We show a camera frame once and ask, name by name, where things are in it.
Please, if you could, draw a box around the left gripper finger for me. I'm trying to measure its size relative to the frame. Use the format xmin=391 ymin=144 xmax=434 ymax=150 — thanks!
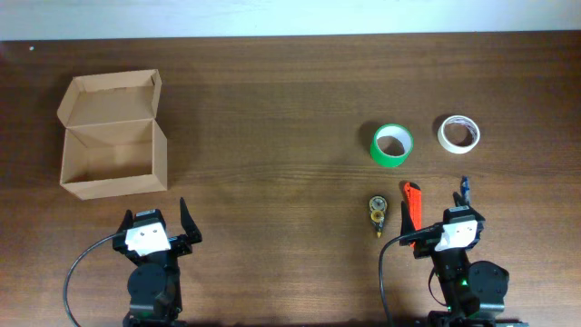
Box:
xmin=180 ymin=197 xmax=202 ymax=243
xmin=118 ymin=210 xmax=133 ymax=233

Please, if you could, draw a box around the orange utility knife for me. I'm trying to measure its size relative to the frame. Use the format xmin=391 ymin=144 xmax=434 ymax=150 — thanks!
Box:
xmin=403 ymin=182 xmax=422 ymax=230

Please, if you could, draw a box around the yellow correction tape dispenser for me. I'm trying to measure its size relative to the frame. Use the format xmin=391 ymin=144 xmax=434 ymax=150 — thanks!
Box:
xmin=369 ymin=195 xmax=389 ymax=238

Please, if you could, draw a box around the white masking tape roll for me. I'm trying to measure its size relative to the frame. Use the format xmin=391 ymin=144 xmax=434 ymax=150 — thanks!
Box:
xmin=437 ymin=115 xmax=481 ymax=154

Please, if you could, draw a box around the brown cardboard box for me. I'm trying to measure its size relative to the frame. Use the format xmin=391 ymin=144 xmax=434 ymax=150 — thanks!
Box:
xmin=57 ymin=69 xmax=168 ymax=200

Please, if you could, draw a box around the green tape roll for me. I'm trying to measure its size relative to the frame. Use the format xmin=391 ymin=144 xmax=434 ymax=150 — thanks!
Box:
xmin=370 ymin=124 xmax=414 ymax=168

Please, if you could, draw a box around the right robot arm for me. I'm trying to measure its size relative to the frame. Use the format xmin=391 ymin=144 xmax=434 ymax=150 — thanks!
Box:
xmin=399 ymin=193 xmax=525 ymax=326

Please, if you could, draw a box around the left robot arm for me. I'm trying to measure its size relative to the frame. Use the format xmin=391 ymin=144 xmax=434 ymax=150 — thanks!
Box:
xmin=113 ymin=199 xmax=202 ymax=326

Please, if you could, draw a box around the blue ballpoint pen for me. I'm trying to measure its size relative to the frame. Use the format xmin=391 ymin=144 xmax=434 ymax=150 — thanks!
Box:
xmin=460 ymin=176 xmax=471 ymax=205

